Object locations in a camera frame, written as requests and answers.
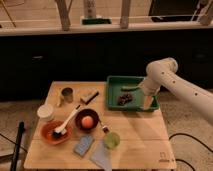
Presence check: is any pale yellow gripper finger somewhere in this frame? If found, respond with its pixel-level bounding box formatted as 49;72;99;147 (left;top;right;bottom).
143;96;153;110

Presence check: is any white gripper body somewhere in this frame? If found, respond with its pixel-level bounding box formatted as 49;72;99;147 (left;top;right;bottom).
140;77;161;96

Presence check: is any dark purple grape bunch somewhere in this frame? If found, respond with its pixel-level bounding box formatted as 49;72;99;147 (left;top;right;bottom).
117;93;133;106

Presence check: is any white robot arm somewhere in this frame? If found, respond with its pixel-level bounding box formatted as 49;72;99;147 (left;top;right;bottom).
140;58;213;126

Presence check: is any green pea pod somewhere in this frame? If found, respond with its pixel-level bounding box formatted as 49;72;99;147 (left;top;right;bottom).
121;86;140;91

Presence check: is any green plastic tray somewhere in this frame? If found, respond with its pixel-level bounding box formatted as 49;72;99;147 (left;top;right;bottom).
105;76;159;112

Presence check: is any small brown white object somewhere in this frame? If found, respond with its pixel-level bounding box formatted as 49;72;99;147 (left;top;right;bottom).
102;125;109;133

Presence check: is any green plastic cup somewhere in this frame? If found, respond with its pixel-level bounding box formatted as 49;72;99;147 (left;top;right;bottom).
104;132;120;149

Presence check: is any orange egg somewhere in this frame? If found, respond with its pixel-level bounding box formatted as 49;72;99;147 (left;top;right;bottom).
81;116;93;129

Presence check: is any dark brown bowl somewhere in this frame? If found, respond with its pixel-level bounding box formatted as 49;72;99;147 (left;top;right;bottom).
75;109;99;131

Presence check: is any metal cup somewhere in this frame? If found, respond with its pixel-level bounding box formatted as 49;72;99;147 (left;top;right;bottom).
61;87;73;103

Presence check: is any blue sponge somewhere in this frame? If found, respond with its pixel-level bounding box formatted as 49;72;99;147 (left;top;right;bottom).
74;134;94;157

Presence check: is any green base on shelf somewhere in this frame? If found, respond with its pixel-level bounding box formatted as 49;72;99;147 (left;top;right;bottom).
82;18;111;25

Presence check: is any orange plastic bowl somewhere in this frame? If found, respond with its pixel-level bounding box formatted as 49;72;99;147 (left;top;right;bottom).
40;120;72;145

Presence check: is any black pole stand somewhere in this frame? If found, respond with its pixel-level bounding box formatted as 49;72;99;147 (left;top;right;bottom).
10;122;25;171

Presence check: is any black cable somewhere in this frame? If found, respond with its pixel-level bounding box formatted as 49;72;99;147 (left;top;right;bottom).
168;132;213;171

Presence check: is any white handled dish brush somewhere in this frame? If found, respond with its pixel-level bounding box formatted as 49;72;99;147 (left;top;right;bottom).
53;105;80;137

